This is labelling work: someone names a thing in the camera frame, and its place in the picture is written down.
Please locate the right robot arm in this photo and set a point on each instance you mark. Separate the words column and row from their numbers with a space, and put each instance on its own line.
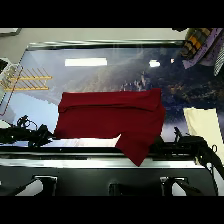
column 200, row 146

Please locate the lilac garment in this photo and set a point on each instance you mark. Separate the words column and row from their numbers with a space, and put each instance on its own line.
column 208, row 51

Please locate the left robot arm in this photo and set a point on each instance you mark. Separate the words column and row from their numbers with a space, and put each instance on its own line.
column 20, row 135

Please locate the red garment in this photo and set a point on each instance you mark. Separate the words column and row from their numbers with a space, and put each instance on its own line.
column 110, row 116

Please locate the yellow grey striped garment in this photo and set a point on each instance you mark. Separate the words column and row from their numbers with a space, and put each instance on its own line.
column 195, row 41

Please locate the silver frame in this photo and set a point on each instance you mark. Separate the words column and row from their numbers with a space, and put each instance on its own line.
column 100, row 163

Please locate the black white striped garment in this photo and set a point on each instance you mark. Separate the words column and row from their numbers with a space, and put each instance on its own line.
column 219, row 61

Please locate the cream garment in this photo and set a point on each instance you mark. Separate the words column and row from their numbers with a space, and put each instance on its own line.
column 203, row 125

